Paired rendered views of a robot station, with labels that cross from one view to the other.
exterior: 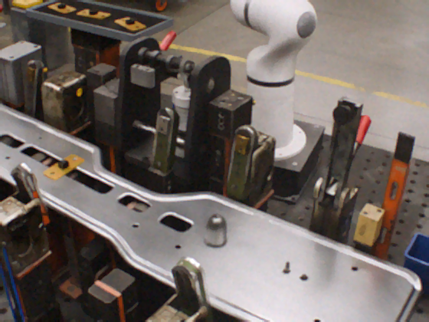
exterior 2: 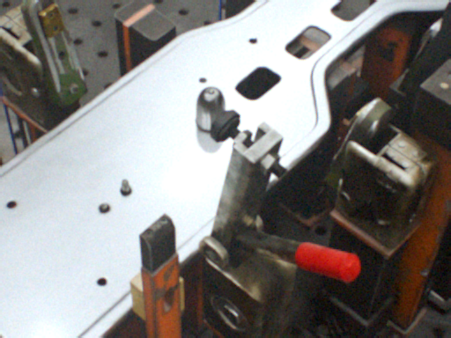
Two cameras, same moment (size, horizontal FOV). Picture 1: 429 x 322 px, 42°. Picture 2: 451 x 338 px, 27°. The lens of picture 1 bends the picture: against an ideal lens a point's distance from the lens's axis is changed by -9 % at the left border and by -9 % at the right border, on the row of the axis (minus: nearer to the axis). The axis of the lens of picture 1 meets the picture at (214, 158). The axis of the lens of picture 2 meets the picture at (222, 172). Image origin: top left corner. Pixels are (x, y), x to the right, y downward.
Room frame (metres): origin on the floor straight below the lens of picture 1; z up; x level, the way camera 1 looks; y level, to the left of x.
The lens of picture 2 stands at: (0.83, -0.65, 1.76)
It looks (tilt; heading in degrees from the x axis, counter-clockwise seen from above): 53 degrees down; 98
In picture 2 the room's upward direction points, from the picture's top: 2 degrees clockwise
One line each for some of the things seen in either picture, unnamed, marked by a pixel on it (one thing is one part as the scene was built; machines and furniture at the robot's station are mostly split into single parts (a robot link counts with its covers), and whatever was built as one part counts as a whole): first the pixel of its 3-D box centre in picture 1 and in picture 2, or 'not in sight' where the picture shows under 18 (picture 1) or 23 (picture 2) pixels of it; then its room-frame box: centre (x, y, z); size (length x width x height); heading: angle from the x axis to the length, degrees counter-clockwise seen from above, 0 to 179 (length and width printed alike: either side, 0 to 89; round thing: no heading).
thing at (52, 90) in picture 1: (69, 154); not in sight; (1.12, 0.33, 0.89); 0.13 x 0.11 x 0.38; 147
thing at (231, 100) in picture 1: (226, 195); (423, 217); (0.96, -0.03, 0.91); 0.07 x 0.05 x 0.42; 147
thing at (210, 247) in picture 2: (345, 196); (213, 251); (0.76, -0.21, 1.06); 0.03 x 0.01 x 0.03; 147
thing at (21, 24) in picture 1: (34, 80); not in sight; (1.45, 0.51, 0.92); 0.08 x 0.08 x 0.44; 57
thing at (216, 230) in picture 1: (216, 231); (210, 110); (0.72, -0.01, 1.02); 0.03 x 0.03 x 0.07
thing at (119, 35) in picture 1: (95, 16); not in sight; (1.31, 0.29, 1.16); 0.37 x 0.14 x 0.02; 57
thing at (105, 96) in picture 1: (121, 165); not in sight; (1.09, 0.20, 0.89); 0.13 x 0.11 x 0.38; 147
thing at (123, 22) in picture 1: (130, 22); not in sight; (1.24, 0.20, 1.17); 0.08 x 0.04 x 0.01; 39
